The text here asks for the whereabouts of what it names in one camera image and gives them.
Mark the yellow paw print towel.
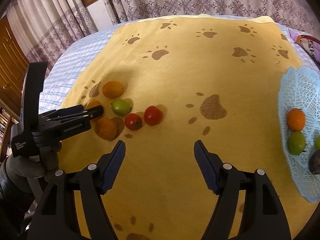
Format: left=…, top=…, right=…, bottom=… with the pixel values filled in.
left=62, top=15, right=316, bottom=239

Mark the red tomato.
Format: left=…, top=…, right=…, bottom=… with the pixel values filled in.
left=144, top=106, right=163, bottom=126
left=124, top=113, right=143, bottom=131

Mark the orange fruit top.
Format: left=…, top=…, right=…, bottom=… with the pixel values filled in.
left=102, top=81, right=124, bottom=99

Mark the small green tomato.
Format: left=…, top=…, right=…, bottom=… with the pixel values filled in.
left=111, top=99, right=132, bottom=116

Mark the blue plaid bed sheet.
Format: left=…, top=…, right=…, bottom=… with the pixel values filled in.
left=39, top=14, right=319, bottom=113

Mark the purple patterned curtain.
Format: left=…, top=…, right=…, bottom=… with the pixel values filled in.
left=2, top=0, right=319, bottom=67

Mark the wooden cabinet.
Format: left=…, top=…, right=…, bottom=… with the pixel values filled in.
left=1, top=15, right=29, bottom=161

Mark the red tomato right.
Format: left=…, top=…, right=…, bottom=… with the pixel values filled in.
left=144, top=106, right=163, bottom=126

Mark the grey gloved left hand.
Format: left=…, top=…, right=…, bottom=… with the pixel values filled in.
left=5, top=142, right=62, bottom=183

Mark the red tomato left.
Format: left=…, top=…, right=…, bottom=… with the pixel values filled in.
left=124, top=113, right=143, bottom=131

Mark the large green fruit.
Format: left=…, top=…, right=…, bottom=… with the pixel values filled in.
left=287, top=131, right=306, bottom=155

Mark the blue lace plastic basket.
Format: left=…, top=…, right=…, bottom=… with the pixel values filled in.
left=278, top=66, right=319, bottom=203

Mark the dark brown fruit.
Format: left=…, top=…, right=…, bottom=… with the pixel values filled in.
left=308, top=150, right=320, bottom=174

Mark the orange fruit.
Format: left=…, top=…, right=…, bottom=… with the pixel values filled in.
left=86, top=100, right=103, bottom=111
left=286, top=108, right=306, bottom=132
left=94, top=117, right=118, bottom=141
left=102, top=81, right=124, bottom=99

